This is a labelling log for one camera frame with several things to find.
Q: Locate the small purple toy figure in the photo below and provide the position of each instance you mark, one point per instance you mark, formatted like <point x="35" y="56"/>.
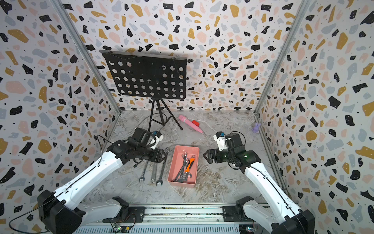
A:
<point x="255" y="127"/>

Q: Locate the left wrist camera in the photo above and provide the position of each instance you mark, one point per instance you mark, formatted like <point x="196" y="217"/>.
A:
<point x="158" y="136"/>

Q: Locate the medium silver combination wrench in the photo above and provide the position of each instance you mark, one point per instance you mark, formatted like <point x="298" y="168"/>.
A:
<point x="142" y="177"/>

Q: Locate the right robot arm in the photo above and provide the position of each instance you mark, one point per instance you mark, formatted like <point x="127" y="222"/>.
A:
<point x="282" y="216"/>

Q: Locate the long silver combination wrench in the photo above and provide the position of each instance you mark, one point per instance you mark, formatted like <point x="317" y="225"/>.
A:
<point x="154" y="173"/>

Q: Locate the red small object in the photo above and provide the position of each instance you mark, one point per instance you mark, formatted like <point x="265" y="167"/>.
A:
<point x="196" y="123"/>

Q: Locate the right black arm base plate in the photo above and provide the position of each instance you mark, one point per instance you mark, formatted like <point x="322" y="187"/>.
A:
<point x="234" y="214"/>

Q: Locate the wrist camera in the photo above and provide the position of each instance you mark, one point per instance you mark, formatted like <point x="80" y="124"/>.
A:
<point x="158" y="136"/>
<point x="221" y="141"/>

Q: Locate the large silver combination wrench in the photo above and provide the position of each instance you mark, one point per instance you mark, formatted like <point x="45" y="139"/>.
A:
<point x="159" y="182"/>

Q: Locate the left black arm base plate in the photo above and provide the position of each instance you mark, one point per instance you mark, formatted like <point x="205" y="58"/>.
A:
<point x="132" y="214"/>

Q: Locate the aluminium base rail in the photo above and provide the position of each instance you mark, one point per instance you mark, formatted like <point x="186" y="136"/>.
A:
<point x="197" y="218"/>

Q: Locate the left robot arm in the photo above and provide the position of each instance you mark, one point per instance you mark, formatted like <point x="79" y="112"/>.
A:
<point x="62" y="210"/>

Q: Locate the pink handheld microphone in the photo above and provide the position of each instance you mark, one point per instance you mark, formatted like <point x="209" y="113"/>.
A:
<point x="189" y="123"/>

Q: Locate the pink plastic storage box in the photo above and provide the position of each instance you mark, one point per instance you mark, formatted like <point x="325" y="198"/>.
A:
<point x="180" y="159"/>

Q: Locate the black perforated music stand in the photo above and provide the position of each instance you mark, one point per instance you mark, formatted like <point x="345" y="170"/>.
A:
<point x="158" y="77"/>

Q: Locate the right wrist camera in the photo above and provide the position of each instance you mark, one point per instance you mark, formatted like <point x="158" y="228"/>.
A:
<point x="221" y="141"/>

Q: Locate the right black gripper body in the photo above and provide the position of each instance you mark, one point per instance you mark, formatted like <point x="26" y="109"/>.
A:
<point x="224" y="156"/>

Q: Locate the orange handled adjustable wrench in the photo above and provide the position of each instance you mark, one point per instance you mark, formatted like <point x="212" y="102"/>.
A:
<point x="187" y="172"/>

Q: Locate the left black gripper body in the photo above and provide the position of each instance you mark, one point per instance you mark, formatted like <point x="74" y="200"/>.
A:
<point x="147" y="153"/>

